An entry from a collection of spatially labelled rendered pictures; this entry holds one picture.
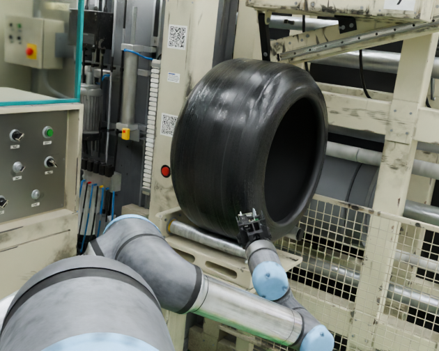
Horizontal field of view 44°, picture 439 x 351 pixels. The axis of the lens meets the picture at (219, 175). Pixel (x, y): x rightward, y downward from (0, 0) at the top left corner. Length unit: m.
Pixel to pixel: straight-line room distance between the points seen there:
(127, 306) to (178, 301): 0.66
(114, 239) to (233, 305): 0.26
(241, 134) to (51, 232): 0.74
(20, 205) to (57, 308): 1.48
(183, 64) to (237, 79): 0.28
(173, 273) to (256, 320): 0.21
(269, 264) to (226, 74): 0.63
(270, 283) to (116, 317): 0.90
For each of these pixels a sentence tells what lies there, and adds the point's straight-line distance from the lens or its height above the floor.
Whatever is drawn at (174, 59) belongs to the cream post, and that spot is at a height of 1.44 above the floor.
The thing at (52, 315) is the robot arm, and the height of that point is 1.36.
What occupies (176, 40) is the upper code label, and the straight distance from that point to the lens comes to 1.82.
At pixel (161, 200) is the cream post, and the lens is 1.92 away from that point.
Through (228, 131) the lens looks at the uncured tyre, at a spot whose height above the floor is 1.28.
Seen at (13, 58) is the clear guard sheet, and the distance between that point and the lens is 1.69.
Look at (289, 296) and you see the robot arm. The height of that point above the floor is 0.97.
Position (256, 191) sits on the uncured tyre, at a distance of 1.52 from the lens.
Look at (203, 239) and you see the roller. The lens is 1.74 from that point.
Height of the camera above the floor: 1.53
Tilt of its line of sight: 14 degrees down
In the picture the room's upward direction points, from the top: 6 degrees clockwise
